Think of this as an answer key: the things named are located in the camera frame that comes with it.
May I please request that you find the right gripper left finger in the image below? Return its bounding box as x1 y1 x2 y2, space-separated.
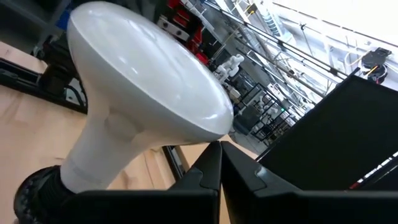
57 140 223 224

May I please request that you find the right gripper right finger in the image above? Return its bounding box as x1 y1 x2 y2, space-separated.
220 141 398 224

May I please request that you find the wooden base lamp black socket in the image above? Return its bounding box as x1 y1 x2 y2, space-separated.
13 164 77 224

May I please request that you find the white flood lightbulb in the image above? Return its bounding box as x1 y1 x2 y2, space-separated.
60 1 234 194

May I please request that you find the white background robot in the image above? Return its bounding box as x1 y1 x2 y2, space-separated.
213 54 246 84

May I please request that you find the black ceiling cable mount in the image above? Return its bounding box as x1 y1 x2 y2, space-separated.
360 47 393 85

